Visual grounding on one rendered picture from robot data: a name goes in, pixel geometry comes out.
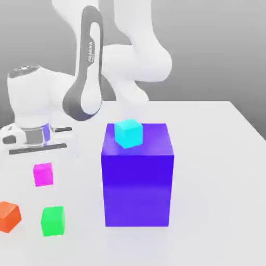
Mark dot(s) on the small magenta cube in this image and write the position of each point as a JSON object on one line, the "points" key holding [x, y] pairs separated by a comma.
{"points": [[43, 175]]}

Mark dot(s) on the large blue box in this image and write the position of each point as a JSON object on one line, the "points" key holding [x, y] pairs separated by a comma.
{"points": [[137, 187]]}

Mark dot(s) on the small green cube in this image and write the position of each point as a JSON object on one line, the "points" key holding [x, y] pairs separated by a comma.
{"points": [[52, 221]]}

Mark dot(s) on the small cyan cube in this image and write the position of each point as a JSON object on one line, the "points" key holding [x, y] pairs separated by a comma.
{"points": [[128, 134]]}

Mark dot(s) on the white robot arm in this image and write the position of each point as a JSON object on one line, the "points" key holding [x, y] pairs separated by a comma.
{"points": [[133, 60]]}

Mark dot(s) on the small orange cube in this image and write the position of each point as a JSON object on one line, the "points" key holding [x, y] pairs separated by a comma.
{"points": [[8, 216]]}

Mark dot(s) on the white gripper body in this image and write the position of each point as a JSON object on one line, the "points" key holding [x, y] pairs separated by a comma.
{"points": [[37, 148]]}

